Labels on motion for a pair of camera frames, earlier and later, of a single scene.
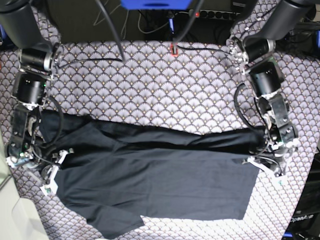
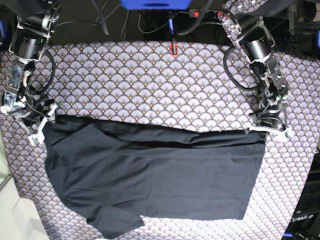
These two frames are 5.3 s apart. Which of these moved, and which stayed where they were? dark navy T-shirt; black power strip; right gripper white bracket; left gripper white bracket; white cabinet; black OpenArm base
Moved: left gripper white bracket; right gripper white bracket
Stayed: dark navy T-shirt; black power strip; white cabinet; black OpenArm base
